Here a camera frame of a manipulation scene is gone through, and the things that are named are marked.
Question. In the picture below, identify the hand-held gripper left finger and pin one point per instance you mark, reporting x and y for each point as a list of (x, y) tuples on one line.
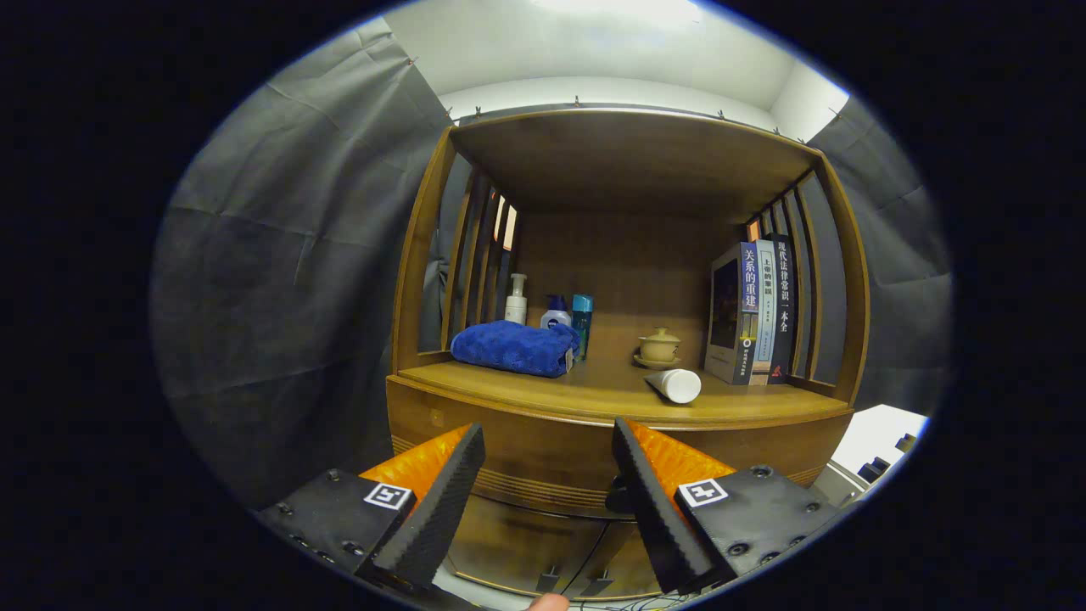
[(437, 509)]

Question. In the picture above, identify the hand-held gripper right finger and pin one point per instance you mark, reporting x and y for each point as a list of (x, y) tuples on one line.
[(653, 509)]

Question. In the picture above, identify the wooden drawer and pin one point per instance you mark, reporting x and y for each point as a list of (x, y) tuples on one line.
[(543, 458)]

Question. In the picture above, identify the white and green tube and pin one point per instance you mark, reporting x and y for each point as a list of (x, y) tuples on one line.
[(679, 386)]

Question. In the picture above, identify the wooden countertop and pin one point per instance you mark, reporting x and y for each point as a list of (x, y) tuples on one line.
[(594, 390)]

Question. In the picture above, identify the white side cabinet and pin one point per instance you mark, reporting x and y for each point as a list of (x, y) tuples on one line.
[(874, 433)]

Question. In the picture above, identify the wooden cabinet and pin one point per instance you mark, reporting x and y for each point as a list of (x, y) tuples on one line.
[(628, 161)]

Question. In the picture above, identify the beige saucer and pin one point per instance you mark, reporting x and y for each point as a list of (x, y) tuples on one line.
[(649, 364)]

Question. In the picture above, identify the beige lidded teacup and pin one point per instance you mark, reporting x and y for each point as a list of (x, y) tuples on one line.
[(659, 348)]

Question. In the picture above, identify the blue towel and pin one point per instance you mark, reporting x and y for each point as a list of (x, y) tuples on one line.
[(509, 348)]

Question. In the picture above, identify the teal bottle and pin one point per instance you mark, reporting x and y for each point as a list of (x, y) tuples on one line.
[(582, 322)]

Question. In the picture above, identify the blue spine book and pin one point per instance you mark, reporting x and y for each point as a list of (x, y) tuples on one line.
[(724, 314)]

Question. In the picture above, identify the white bottle with blue cap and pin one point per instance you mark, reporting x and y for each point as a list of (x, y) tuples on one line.
[(556, 320)]

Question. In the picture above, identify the white pump bottle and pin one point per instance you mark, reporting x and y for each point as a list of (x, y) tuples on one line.
[(516, 310)]

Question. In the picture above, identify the white spine book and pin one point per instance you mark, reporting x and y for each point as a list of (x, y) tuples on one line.
[(764, 322)]

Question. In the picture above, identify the black spine book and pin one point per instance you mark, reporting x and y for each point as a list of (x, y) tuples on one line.
[(782, 314)]

